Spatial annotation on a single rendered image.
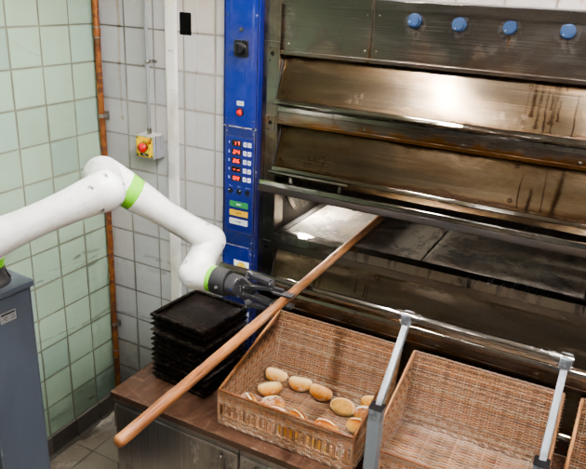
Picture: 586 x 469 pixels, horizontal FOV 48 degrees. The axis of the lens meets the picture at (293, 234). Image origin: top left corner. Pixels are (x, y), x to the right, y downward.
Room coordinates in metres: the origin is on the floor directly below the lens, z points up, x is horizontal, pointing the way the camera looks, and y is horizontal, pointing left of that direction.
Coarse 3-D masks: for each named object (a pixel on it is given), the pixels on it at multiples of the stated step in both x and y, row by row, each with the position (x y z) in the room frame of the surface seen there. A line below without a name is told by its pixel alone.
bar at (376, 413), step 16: (240, 272) 2.13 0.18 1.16; (256, 272) 2.11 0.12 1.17; (304, 288) 2.01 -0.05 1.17; (320, 288) 2.00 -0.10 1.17; (352, 304) 1.93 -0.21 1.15; (368, 304) 1.91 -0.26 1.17; (400, 320) 1.85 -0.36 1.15; (416, 320) 1.83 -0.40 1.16; (432, 320) 1.81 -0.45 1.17; (400, 336) 1.82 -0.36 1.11; (464, 336) 1.76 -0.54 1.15; (480, 336) 1.74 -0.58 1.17; (496, 336) 1.73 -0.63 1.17; (400, 352) 1.79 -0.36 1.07; (528, 352) 1.68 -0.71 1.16; (544, 352) 1.66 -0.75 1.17; (560, 368) 1.63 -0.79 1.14; (384, 384) 1.71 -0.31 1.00; (560, 384) 1.59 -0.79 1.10; (384, 400) 1.69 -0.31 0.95; (560, 400) 1.56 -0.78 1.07; (368, 416) 1.65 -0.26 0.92; (368, 432) 1.65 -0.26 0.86; (368, 448) 1.65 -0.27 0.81; (544, 448) 1.47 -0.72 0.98; (368, 464) 1.64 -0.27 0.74; (544, 464) 1.43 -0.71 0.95
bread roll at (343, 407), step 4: (332, 400) 2.12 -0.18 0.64; (336, 400) 2.11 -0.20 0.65; (340, 400) 2.11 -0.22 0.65; (344, 400) 2.11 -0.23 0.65; (348, 400) 2.11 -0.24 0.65; (332, 404) 2.11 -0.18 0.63; (336, 404) 2.10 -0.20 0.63; (340, 404) 2.10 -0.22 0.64; (344, 404) 2.10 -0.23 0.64; (348, 404) 2.09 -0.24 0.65; (352, 404) 2.09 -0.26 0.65; (332, 408) 2.10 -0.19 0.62; (336, 408) 2.09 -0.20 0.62; (340, 408) 2.09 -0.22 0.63; (344, 408) 2.09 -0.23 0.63; (348, 408) 2.08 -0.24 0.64; (352, 408) 2.08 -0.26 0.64; (336, 412) 2.09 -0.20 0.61; (340, 412) 2.08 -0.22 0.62; (344, 412) 2.07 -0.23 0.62; (348, 412) 2.07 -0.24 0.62; (352, 412) 2.07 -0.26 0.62
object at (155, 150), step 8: (136, 136) 2.72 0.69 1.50; (144, 136) 2.70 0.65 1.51; (152, 136) 2.69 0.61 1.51; (160, 136) 2.72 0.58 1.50; (136, 144) 2.72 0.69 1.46; (152, 144) 2.68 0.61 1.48; (160, 144) 2.72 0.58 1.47; (136, 152) 2.73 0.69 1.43; (144, 152) 2.70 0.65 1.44; (152, 152) 2.68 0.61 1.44; (160, 152) 2.72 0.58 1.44
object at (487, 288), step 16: (288, 240) 2.46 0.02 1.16; (304, 240) 2.43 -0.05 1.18; (320, 240) 2.43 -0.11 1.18; (352, 256) 2.34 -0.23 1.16; (368, 256) 2.31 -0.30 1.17; (384, 256) 2.30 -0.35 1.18; (400, 256) 2.31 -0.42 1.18; (416, 272) 2.22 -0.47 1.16; (432, 272) 2.19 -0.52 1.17; (448, 272) 2.18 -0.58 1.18; (464, 272) 2.19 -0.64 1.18; (480, 288) 2.11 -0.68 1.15; (496, 288) 2.09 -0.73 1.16; (512, 288) 2.06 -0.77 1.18; (528, 288) 2.07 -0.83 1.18; (544, 304) 2.01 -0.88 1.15; (560, 304) 1.99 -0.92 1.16; (576, 304) 1.97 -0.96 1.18
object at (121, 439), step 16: (368, 224) 2.56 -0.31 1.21; (352, 240) 2.37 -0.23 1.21; (336, 256) 2.22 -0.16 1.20; (320, 272) 2.08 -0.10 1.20; (272, 304) 1.80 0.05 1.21; (256, 320) 1.70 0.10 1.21; (240, 336) 1.61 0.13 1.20; (224, 352) 1.52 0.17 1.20; (208, 368) 1.45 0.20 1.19; (176, 384) 1.36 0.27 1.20; (192, 384) 1.38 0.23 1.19; (160, 400) 1.29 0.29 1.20; (176, 400) 1.32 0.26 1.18; (144, 416) 1.23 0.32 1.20; (128, 432) 1.17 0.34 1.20
